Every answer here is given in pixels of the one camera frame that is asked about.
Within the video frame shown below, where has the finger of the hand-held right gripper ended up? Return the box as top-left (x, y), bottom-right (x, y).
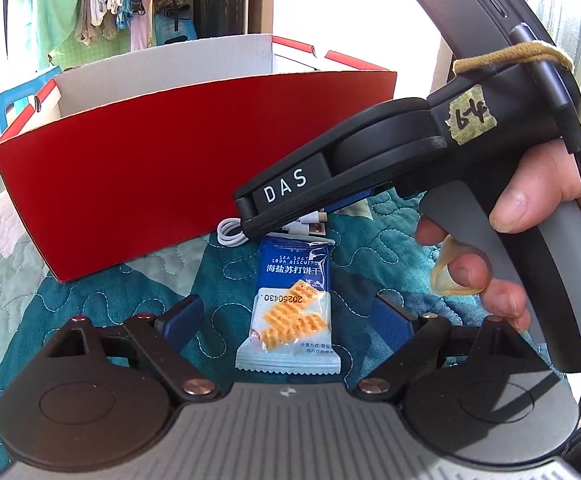
top-left (240, 187), bottom-right (377, 239)

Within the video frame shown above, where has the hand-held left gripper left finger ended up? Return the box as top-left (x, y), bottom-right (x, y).
top-left (45, 294), bottom-right (221, 404)

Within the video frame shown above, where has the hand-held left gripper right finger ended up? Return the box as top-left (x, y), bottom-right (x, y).
top-left (355, 294), bottom-right (533, 404)

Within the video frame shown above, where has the white usb cable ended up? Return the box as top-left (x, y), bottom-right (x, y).
top-left (217, 210), bottom-right (328, 248)

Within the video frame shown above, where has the blue cracker packet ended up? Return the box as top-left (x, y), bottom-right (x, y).
top-left (235, 234), bottom-right (342, 375)

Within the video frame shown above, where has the red cardboard box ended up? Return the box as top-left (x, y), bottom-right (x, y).
top-left (0, 34), bottom-right (398, 283)

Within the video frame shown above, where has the person's right hand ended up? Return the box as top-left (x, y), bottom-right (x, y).
top-left (414, 141), bottom-right (581, 333)

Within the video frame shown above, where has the zigzag quilted blanket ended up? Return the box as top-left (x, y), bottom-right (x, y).
top-left (0, 187), bottom-right (581, 426)

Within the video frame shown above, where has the striped curtain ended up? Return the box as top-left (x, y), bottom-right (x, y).
top-left (515, 0), bottom-right (581, 136)

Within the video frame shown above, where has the blue plastic stool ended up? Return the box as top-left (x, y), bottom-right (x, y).
top-left (0, 65), bottom-right (64, 133)

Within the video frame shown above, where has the hanging laundry bunch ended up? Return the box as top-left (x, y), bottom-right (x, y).
top-left (78, 0), bottom-right (154, 52)

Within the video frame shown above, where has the green hanging towel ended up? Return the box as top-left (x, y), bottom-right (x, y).
top-left (25, 0), bottom-right (94, 63)

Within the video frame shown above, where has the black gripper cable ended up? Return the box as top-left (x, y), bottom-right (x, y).
top-left (510, 22), bottom-right (581, 433)

